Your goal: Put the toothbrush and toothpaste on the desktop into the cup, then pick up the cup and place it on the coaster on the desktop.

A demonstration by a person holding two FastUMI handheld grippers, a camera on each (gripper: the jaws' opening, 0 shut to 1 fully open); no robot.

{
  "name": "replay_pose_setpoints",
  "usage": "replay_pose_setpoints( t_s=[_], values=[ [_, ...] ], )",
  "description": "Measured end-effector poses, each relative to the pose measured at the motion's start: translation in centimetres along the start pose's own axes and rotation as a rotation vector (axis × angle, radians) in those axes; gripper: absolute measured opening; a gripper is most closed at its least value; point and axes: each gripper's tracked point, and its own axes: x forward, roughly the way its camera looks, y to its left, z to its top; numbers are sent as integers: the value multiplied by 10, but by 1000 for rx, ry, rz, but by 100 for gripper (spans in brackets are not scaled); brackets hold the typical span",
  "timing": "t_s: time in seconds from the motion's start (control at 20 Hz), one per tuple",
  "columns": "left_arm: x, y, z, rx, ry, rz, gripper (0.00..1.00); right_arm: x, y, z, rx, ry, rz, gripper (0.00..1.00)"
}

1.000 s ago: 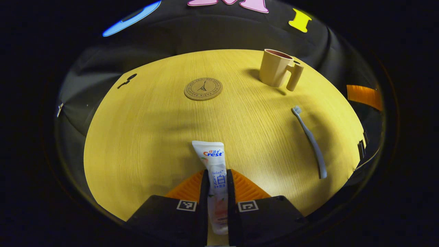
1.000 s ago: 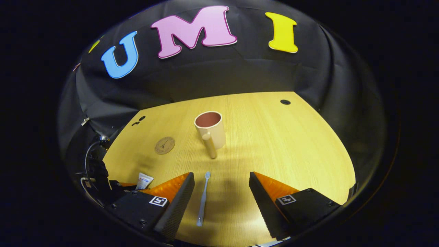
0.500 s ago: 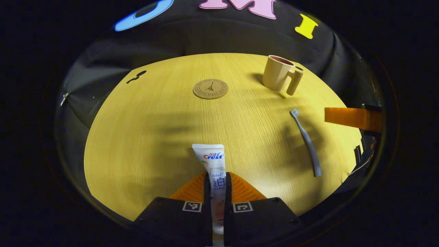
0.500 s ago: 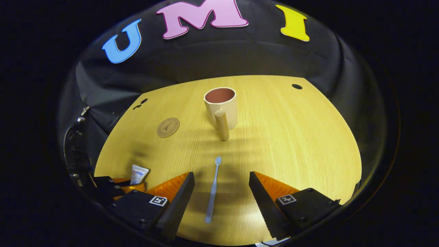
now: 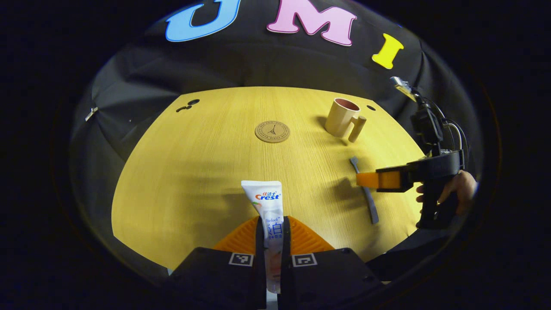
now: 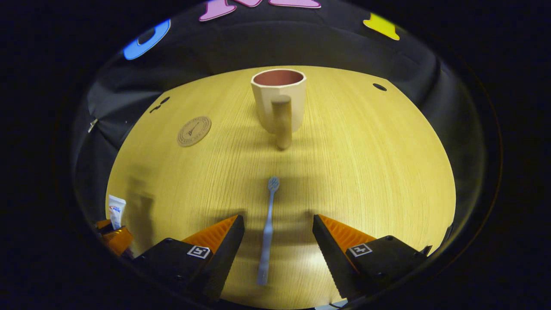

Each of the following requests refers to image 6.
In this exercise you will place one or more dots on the silver metal clip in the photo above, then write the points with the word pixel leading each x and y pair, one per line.
pixel 92 125

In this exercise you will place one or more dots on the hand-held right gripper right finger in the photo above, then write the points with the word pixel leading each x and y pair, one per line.
pixel 331 258

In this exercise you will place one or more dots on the wooden desktop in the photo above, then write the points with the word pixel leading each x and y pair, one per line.
pixel 366 172

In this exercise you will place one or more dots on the white toothpaste tube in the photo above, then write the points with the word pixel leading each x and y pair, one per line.
pixel 116 209

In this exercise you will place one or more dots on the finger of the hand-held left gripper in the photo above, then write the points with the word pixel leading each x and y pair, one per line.
pixel 104 224
pixel 118 241

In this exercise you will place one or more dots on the round brown coaster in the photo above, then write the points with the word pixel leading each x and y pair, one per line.
pixel 194 131

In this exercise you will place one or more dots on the light blue toothbrush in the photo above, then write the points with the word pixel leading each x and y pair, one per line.
pixel 267 232

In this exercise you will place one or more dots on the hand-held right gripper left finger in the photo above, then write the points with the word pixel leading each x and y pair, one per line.
pixel 224 258

